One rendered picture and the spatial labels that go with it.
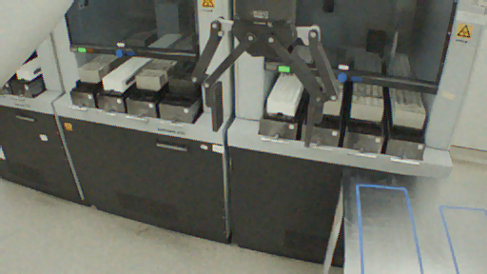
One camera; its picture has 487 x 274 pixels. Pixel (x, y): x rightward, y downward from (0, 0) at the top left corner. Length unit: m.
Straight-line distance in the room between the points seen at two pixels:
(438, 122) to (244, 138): 0.71
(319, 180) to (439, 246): 0.63
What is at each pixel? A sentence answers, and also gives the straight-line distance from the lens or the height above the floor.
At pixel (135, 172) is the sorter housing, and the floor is 0.42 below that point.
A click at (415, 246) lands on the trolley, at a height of 0.82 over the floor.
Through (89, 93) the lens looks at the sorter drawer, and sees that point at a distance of 1.65.
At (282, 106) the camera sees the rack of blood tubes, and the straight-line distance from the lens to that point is 1.32.
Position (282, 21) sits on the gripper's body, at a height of 1.36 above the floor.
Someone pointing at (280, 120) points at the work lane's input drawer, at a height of 0.81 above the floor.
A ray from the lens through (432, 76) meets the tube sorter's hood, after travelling 1.30.
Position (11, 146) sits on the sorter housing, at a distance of 2.32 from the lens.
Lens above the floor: 1.48
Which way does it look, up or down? 33 degrees down
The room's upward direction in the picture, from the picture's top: straight up
